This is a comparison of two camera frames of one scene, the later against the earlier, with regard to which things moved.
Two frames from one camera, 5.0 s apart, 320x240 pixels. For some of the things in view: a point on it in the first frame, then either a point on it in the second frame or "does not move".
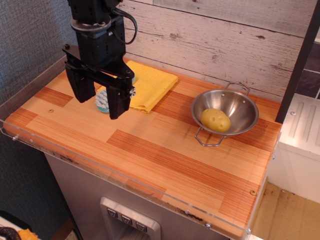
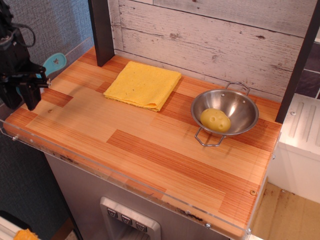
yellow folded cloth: [151, 86] does not move
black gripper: [101, 57] -> [16, 68]
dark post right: [309, 38] does not move
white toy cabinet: [295, 164] does not move
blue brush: [101, 99] -> [56, 62]
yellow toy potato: [215, 119] does not move
